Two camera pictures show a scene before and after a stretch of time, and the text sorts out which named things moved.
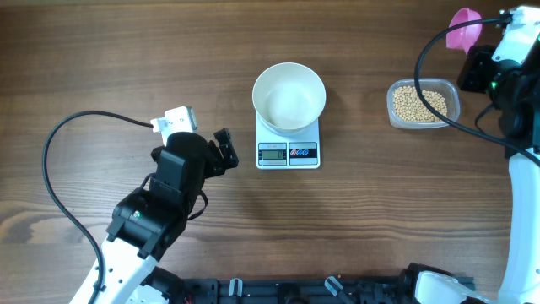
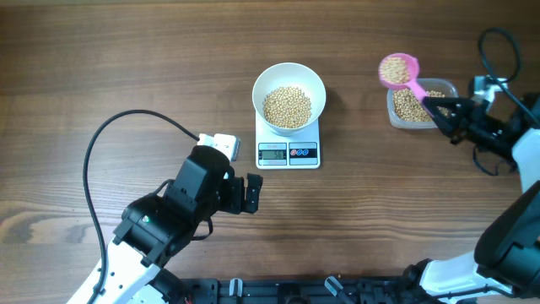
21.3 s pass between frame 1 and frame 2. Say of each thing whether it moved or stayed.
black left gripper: moved
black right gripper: moved
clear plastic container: stayed
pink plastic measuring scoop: moved
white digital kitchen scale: stayed
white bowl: stayed
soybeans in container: stayed
